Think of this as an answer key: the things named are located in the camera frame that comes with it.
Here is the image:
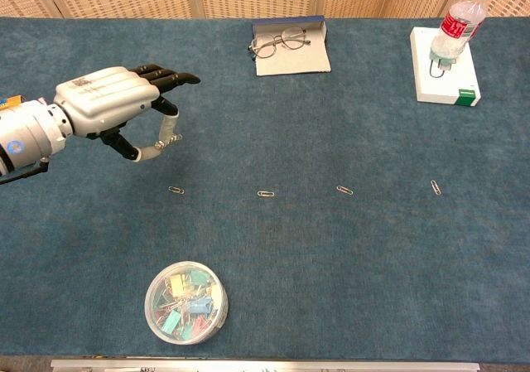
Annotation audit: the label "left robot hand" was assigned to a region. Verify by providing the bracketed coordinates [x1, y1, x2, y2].
[53, 64, 202, 162]

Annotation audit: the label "orange yellow cardboard box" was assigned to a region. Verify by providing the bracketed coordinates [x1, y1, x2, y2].
[0, 94, 25, 110]

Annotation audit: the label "blue felt table cloth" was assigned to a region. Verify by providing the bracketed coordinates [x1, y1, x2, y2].
[0, 15, 530, 359]

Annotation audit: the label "white box with green corner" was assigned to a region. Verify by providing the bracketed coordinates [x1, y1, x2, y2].
[409, 26, 482, 107]

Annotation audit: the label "plastic bottle with red cap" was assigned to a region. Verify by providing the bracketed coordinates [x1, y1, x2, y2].
[429, 0, 498, 65]

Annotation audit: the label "thin metal frame eyeglasses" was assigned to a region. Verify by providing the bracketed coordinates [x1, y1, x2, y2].
[247, 27, 312, 61]

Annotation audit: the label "aluminium profile rail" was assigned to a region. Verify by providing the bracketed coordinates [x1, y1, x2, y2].
[50, 358, 481, 372]

